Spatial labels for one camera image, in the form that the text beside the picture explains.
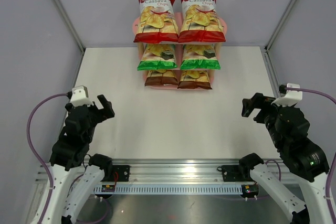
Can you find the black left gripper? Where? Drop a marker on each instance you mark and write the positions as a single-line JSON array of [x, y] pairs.
[[108, 112]]

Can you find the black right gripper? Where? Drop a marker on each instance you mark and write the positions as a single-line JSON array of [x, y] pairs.
[[258, 100]]

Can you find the brown Chuba chips bag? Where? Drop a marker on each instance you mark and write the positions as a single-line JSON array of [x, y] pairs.
[[194, 79], [161, 77]]

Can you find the green Chuba chips bag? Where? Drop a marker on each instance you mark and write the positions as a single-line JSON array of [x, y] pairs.
[[199, 57], [158, 57]]

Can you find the red Chuba chips bag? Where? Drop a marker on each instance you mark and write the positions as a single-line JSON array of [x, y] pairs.
[[200, 22], [157, 23]]

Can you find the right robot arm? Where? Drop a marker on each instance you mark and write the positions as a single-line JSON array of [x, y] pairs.
[[288, 129]]

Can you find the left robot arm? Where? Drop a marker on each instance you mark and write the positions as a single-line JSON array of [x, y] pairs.
[[59, 203]]

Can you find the pink three-tier shelf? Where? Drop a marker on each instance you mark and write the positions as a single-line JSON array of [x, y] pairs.
[[179, 52]]

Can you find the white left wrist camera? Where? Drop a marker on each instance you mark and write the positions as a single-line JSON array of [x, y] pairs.
[[80, 96]]

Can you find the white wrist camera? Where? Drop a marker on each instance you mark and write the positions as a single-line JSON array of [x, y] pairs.
[[289, 95], [80, 96]]

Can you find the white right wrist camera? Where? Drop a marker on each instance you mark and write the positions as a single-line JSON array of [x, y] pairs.
[[289, 95]]

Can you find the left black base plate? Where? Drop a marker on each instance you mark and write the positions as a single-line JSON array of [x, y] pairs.
[[119, 173]]

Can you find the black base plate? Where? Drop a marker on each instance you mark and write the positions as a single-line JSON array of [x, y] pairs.
[[119, 173], [231, 173]]

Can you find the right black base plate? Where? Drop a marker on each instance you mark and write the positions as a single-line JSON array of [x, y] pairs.
[[231, 173]]

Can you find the aluminium mounting rail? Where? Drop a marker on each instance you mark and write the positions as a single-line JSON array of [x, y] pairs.
[[175, 171]]

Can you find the white slotted cable duct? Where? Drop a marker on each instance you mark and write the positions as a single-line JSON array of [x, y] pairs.
[[177, 189]]

